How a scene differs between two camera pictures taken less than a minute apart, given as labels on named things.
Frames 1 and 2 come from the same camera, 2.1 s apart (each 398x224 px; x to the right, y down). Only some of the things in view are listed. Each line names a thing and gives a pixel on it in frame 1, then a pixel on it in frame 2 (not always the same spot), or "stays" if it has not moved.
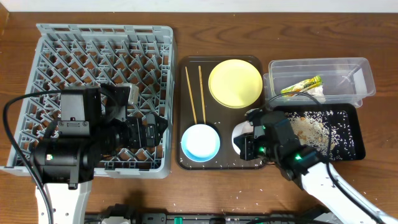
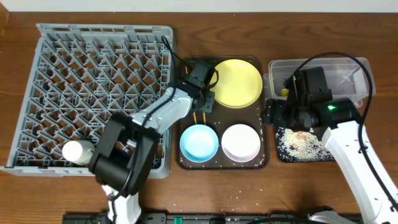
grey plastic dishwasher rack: [66, 55] stays
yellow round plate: [235, 83] stays
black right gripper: [245, 149] → [273, 112]
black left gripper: [148, 138] → [209, 105]
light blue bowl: [200, 143] stays
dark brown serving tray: [212, 94] stays
